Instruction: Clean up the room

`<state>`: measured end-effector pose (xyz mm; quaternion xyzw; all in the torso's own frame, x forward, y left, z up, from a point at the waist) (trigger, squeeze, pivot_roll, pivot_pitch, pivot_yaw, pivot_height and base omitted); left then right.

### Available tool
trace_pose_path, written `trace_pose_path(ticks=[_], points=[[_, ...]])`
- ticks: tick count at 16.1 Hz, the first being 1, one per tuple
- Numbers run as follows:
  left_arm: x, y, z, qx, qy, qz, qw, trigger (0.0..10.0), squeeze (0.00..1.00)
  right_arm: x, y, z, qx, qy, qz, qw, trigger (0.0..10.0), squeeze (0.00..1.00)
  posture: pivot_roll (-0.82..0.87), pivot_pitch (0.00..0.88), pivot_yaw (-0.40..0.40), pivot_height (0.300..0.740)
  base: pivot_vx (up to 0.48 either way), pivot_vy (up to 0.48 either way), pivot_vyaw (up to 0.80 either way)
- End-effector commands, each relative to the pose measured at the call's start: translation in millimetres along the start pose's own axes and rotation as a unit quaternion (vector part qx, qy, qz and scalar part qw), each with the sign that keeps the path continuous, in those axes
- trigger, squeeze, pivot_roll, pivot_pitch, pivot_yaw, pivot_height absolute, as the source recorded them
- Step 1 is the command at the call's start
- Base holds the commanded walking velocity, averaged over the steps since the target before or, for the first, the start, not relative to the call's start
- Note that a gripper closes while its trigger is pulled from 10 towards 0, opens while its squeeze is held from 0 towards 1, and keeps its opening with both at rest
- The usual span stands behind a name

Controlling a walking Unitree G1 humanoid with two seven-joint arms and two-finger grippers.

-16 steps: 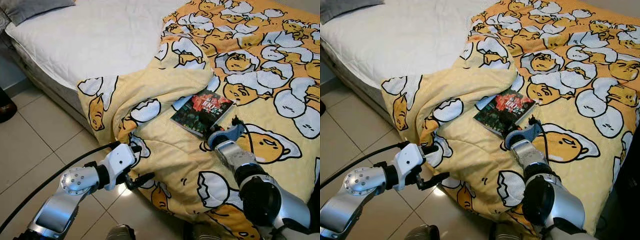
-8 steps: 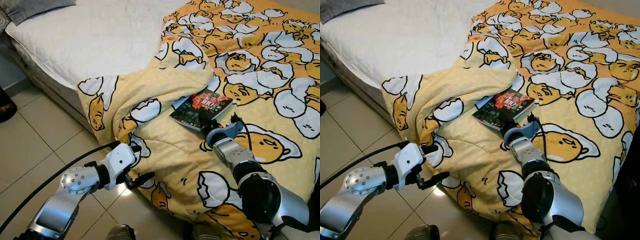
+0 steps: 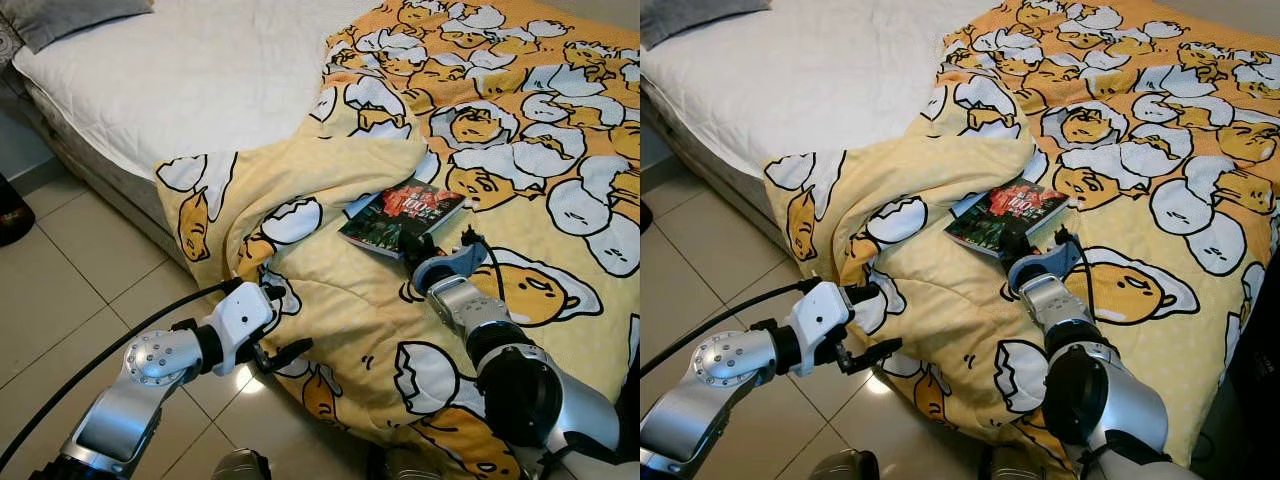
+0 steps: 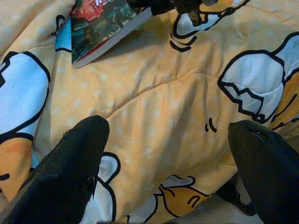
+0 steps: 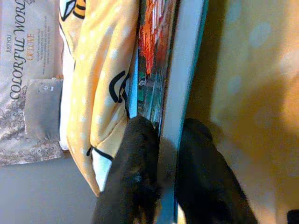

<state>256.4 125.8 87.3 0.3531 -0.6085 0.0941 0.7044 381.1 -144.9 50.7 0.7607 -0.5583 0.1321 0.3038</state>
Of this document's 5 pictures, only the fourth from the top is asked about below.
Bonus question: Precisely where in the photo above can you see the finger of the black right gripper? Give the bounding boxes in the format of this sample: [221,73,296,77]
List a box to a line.
[149,0,203,24]

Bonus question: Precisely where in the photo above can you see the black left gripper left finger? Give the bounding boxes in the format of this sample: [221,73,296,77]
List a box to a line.
[1,114,110,224]

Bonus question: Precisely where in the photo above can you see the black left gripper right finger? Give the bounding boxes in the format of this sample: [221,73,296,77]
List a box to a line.
[228,119,299,224]

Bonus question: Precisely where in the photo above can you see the dark green red book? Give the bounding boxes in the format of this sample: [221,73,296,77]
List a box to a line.
[70,0,154,70]

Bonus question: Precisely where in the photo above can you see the yellow cartoon print quilt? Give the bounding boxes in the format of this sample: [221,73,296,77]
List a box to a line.
[0,0,299,224]

